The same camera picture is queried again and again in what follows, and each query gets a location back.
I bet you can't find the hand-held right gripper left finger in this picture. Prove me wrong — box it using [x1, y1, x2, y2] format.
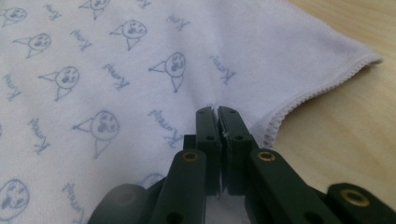
[183, 105, 222, 196]

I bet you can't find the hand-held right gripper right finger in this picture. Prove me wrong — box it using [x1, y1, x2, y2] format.
[217, 105, 260, 196]

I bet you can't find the white printed towel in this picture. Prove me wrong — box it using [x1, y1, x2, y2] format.
[0, 0, 384, 224]

